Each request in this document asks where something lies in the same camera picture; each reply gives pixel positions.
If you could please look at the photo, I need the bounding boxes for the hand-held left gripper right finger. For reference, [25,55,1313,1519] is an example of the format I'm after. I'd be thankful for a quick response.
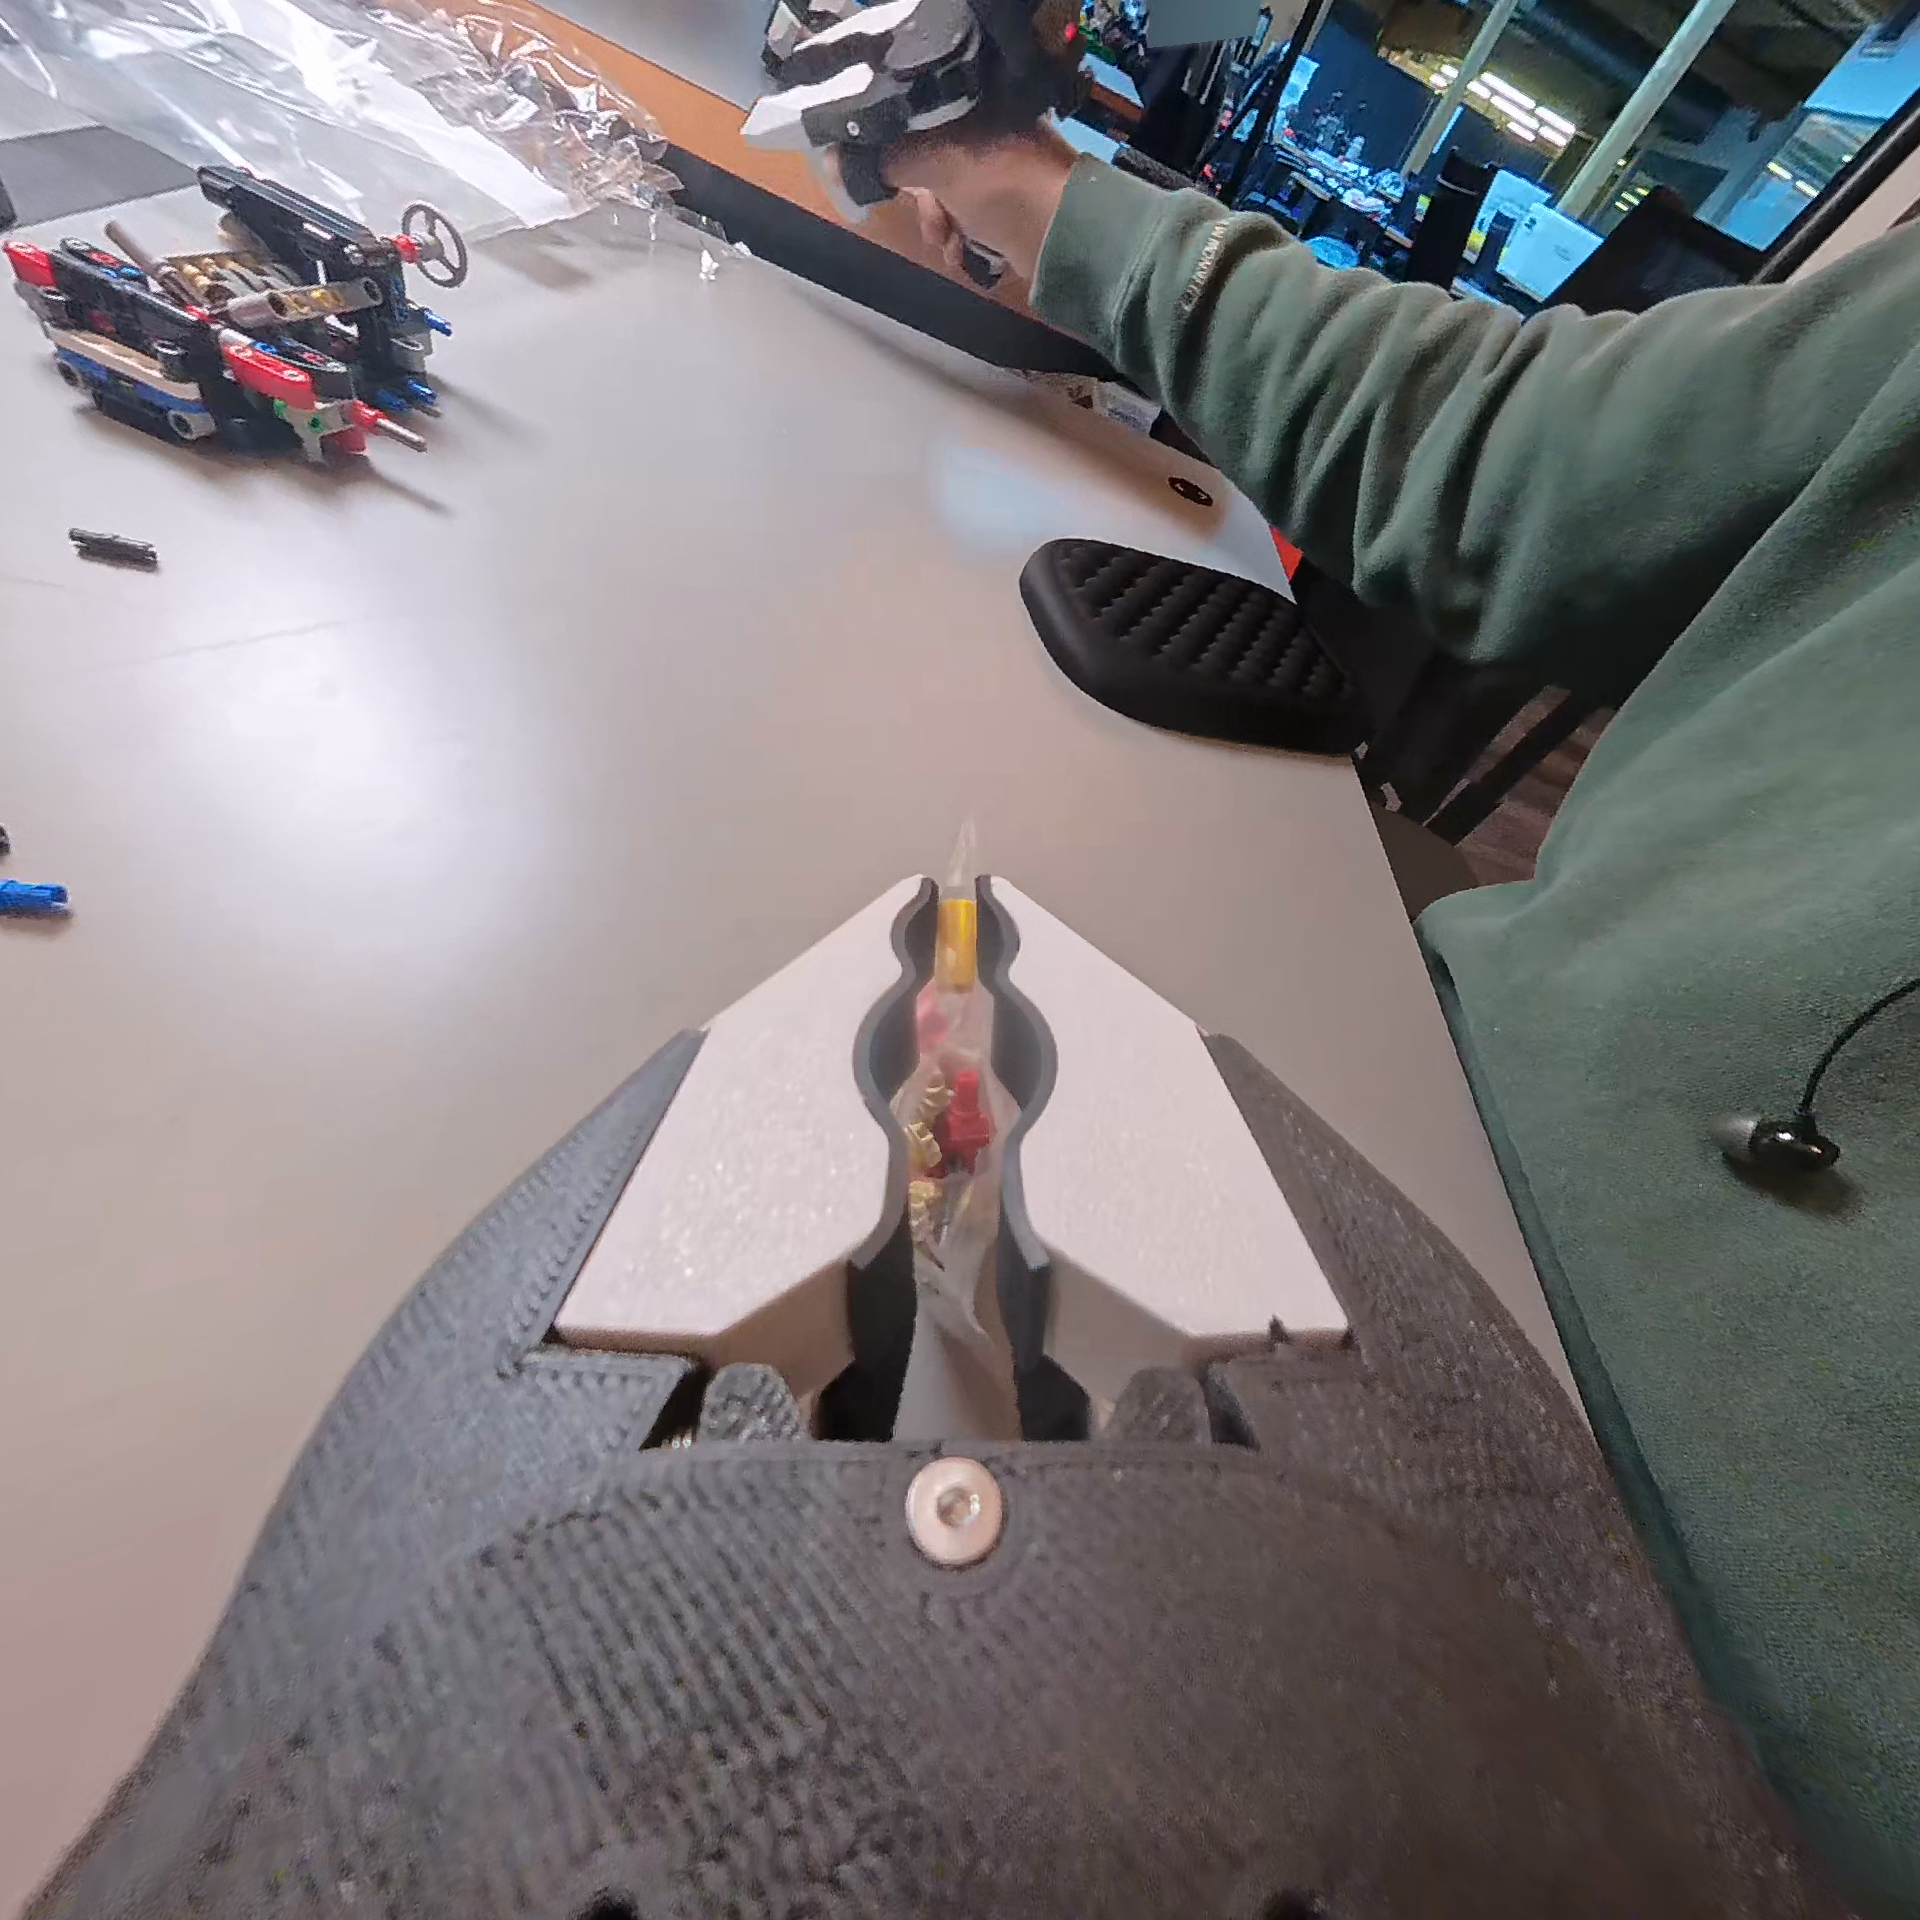
[961,872,1354,1413]

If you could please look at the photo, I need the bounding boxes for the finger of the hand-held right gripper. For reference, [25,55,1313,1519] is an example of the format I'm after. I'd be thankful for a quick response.
[778,0,922,87]
[744,76,903,228]

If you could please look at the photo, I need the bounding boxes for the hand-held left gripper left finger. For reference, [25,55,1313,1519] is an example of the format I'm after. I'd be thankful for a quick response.
[552,872,963,1413]

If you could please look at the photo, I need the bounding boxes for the small clear bag lego pieces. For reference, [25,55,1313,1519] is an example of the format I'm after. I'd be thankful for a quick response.
[891,816,1010,1353]

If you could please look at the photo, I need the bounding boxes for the person's right forearm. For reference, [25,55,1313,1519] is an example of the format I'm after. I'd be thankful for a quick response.
[1031,151,1920,710]

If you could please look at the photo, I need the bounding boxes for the lego car chassis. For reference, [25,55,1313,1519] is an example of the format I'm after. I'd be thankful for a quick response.
[0,165,472,461]

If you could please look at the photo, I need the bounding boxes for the person's right hand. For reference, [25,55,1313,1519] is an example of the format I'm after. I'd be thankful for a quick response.
[886,116,1087,280]

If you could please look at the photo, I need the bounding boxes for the wooden table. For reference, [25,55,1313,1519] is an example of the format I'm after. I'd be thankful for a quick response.
[534,0,1187,400]

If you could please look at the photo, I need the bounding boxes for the clear plastic sheet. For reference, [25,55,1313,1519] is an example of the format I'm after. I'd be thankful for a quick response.
[0,0,752,244]

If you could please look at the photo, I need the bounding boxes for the black chair armrest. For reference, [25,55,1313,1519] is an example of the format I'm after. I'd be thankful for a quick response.
[1020,536,1370,758]

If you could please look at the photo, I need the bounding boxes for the person's green sweatshirt torso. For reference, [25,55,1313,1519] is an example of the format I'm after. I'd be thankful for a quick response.
[1418,223,1920,1920]

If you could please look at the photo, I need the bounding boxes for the black earbud cable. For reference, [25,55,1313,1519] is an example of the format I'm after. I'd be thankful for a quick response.
[1711,975,1920,1197]

